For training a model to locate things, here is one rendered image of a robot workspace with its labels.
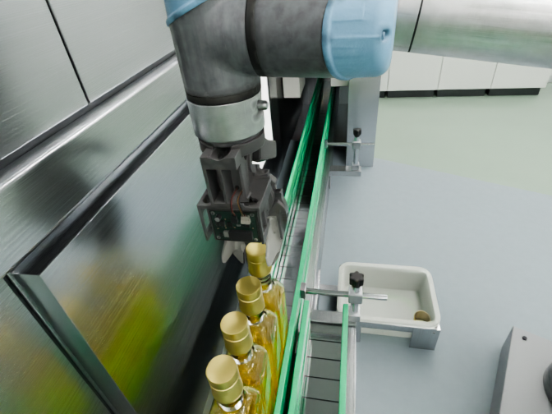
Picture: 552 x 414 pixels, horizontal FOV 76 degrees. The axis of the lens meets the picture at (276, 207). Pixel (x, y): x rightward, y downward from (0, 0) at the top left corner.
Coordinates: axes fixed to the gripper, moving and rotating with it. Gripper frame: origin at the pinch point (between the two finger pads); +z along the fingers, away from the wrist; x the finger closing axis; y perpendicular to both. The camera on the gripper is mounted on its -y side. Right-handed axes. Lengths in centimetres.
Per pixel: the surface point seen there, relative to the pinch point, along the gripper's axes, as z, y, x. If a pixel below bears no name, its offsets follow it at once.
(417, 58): 75, -370, 75
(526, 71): 92, -371, 182
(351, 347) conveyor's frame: 28.7, -4.5, 14.4
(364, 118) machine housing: 21, -95, 17
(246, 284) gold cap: 0.4, 5.7, -0.3
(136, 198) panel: -12.7, 5.0, -12.2
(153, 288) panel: -0.6, 8.6, -12.2
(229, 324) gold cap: 0.3, 11.9, -0.7
